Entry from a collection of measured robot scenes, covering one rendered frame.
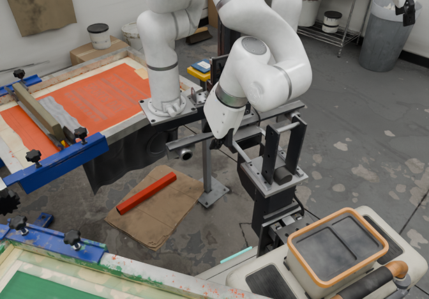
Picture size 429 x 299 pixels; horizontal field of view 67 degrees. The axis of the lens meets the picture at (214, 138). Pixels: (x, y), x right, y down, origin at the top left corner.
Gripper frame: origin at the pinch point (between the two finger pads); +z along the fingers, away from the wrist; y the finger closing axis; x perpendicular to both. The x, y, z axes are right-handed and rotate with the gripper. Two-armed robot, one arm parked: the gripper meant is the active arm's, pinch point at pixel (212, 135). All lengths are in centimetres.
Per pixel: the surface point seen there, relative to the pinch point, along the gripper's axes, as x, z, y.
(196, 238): 31, 128, -10
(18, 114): -50, 57, -60
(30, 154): -44, 34, -24
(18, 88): -48, 47, -65
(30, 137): -45, 51, -43
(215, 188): 56, 132, -41
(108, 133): -19, 39, -32
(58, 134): -36, 40, -35
